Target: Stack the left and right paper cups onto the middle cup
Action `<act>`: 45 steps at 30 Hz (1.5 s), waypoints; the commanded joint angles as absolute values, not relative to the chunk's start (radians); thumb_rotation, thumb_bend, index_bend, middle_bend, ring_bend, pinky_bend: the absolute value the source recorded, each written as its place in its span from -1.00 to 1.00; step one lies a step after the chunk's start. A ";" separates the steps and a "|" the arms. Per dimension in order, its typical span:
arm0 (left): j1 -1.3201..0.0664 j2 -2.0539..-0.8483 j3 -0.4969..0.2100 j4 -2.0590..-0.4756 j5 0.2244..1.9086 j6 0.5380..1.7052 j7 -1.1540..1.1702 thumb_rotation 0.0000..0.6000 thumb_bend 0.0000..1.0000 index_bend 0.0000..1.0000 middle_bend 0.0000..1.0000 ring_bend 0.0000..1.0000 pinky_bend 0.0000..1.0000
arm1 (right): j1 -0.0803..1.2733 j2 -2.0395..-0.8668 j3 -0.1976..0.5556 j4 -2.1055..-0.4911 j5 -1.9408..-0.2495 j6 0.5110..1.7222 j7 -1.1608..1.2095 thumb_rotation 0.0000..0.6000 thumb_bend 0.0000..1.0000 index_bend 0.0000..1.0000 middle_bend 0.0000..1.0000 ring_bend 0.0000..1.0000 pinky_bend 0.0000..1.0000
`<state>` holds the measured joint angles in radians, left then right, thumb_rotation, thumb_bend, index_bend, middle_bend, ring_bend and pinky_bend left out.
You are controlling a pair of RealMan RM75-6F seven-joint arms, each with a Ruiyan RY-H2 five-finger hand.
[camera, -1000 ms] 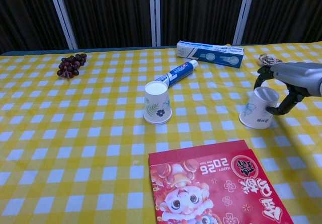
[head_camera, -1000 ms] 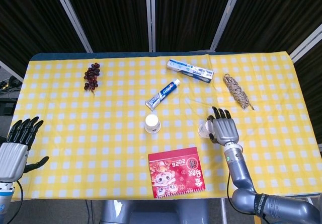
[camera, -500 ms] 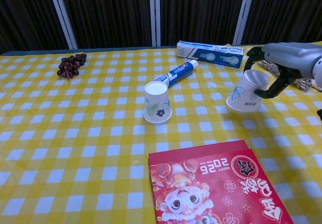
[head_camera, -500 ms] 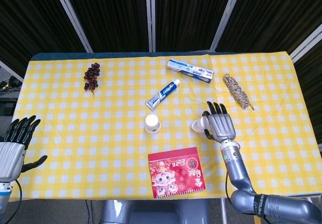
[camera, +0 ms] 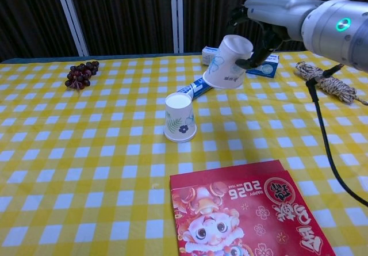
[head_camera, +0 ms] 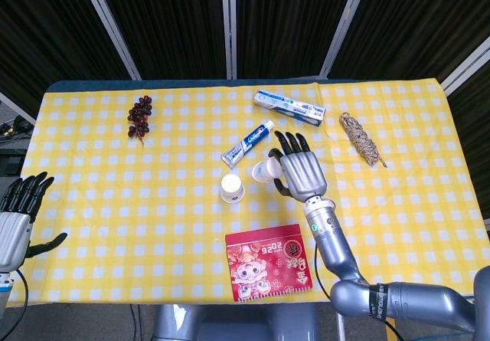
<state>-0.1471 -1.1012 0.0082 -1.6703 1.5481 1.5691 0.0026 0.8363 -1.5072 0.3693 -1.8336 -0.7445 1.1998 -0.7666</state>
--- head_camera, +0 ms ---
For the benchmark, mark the yellow white checked tablecloth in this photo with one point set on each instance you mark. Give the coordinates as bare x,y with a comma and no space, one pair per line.
153,210

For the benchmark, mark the dark purple grape bunch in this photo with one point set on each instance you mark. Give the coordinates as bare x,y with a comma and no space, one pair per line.
139,117

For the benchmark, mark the white screen frame post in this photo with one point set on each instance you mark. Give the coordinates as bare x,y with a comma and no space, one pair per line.
229,27
111,27
469,63
344,27
17,107

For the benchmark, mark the blue white toothpaste box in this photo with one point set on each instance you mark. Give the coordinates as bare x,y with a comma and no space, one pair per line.
291,107

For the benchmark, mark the black pleated screen panel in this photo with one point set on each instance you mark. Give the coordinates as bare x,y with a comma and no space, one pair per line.
168,23
287,19
421,19
42,30

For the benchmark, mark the grey robot torso base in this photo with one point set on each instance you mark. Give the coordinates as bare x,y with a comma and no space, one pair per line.
229,325

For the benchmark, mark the red new year envelope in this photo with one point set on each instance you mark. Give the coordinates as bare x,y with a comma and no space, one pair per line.
268,264

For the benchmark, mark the right robot hand, black fingers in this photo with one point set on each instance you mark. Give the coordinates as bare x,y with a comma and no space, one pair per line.
304,172

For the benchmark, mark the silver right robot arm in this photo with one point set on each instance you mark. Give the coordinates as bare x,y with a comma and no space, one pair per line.
337,249

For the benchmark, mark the left robot hand, black fingers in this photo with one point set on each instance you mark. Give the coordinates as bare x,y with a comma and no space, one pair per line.
13,233

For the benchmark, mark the paper cup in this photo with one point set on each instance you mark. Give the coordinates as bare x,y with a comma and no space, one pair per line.
263,172
234,200
230,183

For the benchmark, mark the paper cup, black line base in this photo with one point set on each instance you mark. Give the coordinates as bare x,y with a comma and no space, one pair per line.
234,200

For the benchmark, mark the blue white toothpaste tube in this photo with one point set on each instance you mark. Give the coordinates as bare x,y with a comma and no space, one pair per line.
247,143

